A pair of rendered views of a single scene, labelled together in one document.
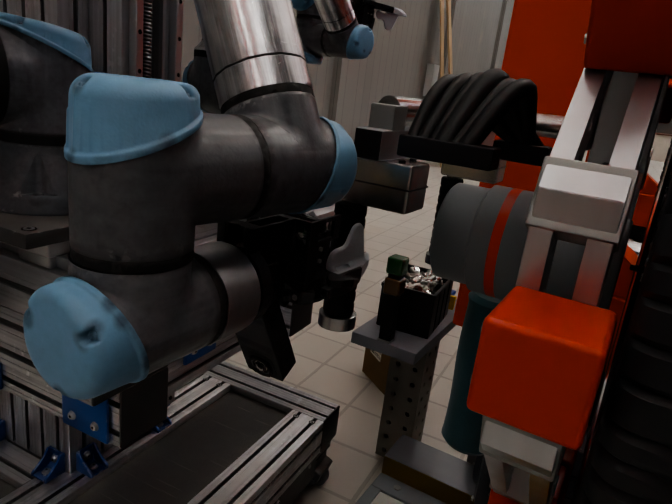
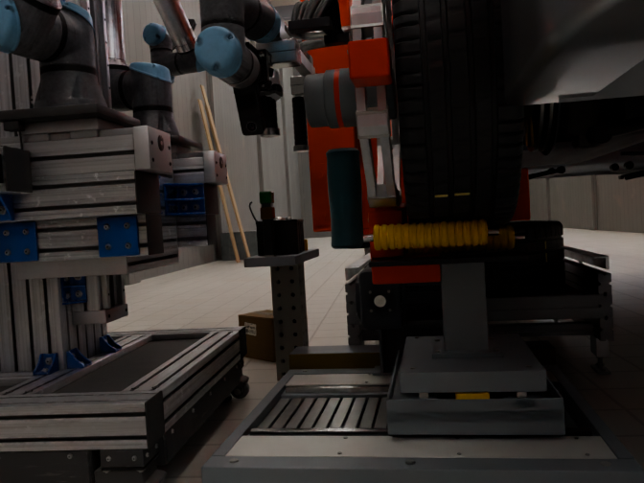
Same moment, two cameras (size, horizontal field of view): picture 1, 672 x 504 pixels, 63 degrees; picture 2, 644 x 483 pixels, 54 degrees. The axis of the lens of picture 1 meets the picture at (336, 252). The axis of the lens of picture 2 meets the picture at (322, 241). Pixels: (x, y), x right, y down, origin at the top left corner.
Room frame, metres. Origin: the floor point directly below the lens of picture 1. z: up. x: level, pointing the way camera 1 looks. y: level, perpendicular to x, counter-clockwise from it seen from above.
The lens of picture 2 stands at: (-0.75, 0.34, 0.56)
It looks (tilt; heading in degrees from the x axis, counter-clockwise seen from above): 2 degrees down; 341
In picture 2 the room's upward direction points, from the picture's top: 3 degrees counter-clockwise
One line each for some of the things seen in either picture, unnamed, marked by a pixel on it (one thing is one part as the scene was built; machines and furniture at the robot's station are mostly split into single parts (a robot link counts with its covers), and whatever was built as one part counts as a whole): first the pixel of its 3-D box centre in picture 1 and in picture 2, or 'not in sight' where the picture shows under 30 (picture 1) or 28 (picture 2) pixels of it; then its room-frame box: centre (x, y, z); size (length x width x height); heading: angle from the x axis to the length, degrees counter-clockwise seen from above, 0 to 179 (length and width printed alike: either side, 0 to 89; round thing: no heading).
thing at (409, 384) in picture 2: not in sight; (463, 310); (0.55, -0.45, 0.32); 0.40 x 0.30 x 0.28; 151
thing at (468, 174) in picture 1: (474, 161); (308, 84); (0.88, -0.20, 0.93); 0.09 x 0.05 x 0.05; 61
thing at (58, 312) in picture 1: (130, 316); (223, 54); (0.33, 0.13, 0.85); 0.11 x 0.08 x 0.09; 152
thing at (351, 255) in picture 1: (353, 249); (275, 83); (0.55, -0.02, 0.85); 0.09 x 0.03 x 0.06; 143
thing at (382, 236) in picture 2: not in sight; (429, 234); (0.48, -0.33, 0.51); 0.29 x 0.06 x 0.06; 61
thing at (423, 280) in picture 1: (416, 296); (281, 235); (1.35, -0.22, 0.51); 0.20 x 0.14 x 0.13; 157
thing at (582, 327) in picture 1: (541, 358); (370, 63); (0.35, -0.15, 0.85); 0.09 x 0.08 x 0.07; 151
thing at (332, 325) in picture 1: (344, 261); (267, 101); (0.60, -0.01, 0.83); 0.04 x 0.04 x 0.16
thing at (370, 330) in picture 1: (416, 320); (285, 257); (1.38, -0.24, 0.44); 0.43 x 0.17 x 0.03; 151
